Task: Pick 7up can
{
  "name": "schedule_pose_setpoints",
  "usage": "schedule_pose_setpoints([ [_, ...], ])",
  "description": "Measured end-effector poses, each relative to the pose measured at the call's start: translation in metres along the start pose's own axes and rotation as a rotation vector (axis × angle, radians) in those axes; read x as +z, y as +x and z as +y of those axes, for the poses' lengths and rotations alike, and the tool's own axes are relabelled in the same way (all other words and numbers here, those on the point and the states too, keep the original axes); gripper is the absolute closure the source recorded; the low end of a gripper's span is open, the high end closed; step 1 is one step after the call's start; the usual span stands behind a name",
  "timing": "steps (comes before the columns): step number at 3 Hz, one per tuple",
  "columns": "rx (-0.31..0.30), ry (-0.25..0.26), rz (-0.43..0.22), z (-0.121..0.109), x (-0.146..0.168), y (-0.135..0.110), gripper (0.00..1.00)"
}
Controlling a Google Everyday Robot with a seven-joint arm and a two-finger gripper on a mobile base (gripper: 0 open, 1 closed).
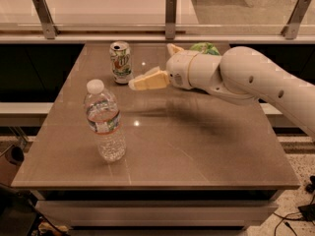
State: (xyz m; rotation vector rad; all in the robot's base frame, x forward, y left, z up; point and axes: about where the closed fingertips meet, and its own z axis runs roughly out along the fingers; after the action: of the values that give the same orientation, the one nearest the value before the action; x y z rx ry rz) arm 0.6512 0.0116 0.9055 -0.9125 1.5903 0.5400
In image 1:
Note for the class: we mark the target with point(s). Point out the dark round object left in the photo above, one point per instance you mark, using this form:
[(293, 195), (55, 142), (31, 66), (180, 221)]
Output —
[(15, 155)]

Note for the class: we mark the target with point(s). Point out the clear plastic water bottle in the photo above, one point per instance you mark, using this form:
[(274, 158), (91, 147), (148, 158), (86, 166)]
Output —
[(103, 116)]

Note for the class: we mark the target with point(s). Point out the green chip bag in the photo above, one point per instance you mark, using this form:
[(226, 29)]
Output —
[(205, 48)]

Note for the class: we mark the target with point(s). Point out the brown table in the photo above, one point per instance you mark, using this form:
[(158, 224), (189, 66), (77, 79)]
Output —
[(191, 159)]

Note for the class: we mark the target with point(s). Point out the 7up soda can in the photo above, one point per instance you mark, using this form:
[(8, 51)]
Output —
[(120, 57)]

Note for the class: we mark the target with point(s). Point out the right metal railing bracket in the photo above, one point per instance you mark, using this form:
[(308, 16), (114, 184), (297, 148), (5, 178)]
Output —
[(291, 28)]

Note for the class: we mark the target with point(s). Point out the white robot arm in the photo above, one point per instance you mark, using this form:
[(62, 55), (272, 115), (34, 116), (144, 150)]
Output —
[(241, 75)]

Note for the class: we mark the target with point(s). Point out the black power adapter with cable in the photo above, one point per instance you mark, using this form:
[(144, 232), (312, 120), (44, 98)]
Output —
[(305, 213)]

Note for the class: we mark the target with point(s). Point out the metal railing bracket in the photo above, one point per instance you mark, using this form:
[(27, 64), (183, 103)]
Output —
[(291, 28), (170, 18), (49, 29)]

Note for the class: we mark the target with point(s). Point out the middle metal railing bracket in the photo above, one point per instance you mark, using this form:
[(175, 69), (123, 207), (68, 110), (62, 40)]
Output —
[(170, 18)]

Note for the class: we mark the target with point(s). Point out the left metal railing bracket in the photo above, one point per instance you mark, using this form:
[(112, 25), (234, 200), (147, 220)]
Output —
[(49, 29)]

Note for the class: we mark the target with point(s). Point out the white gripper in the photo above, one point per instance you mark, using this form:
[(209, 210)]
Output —
[(178, 68)]

